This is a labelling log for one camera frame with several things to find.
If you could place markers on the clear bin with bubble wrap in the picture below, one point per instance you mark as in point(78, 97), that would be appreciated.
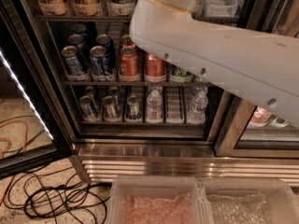
point(249, 201)

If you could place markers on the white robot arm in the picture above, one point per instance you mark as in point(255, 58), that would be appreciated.
point(261, 68)

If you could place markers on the blue can middle left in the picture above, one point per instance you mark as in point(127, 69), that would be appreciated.
point(79, 42)

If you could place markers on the open fridge glass door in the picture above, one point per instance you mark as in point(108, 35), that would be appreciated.
point(30, 105)

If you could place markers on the green can front left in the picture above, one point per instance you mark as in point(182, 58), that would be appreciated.
point(180, 75)

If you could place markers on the water bottle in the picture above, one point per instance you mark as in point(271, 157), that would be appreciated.
point(197, 110)
point(154, 113)

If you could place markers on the orange can front left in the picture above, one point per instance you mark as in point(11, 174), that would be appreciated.
point(129, 66)

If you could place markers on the orange can behind glass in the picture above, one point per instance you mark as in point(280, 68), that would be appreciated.
point(259, 118)

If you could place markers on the orange can front right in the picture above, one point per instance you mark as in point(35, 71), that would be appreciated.
point(154, 69)

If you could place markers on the blue can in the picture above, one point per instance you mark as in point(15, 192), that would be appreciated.
point(84, 30)
point(79, 42)
point(73, 63)
point(101, 63)
point(107, 42)

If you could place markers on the empty white shelf tray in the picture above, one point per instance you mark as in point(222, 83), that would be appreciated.
point(220, 8)

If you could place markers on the slim can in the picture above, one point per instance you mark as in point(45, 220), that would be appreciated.
point(133, 109)
point(88, 109)
point(111, 109)

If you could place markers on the orange can middle left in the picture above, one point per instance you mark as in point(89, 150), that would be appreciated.
point(126, 41)

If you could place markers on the closed fridge right door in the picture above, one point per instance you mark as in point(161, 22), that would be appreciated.
point(237, 138)

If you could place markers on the stainless steel fridge body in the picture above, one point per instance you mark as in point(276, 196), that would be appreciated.
point(103, 149)

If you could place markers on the blue can back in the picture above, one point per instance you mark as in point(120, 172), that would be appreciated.
point(84, 30)

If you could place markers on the clear bin with pink wrap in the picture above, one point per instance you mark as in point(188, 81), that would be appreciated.
point(154, 200)

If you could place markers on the water bottle right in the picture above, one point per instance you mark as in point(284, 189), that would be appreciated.
point(197, 110)

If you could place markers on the green can behind glass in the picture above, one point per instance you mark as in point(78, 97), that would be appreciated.
point(278, 122)

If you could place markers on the water bottle left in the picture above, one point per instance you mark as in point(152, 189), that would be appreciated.
point(154, 113)

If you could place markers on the slim can bottom left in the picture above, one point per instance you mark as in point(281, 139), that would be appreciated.
point(88, 109)

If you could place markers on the blue can front left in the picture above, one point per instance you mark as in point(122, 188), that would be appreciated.
point(73, 63)

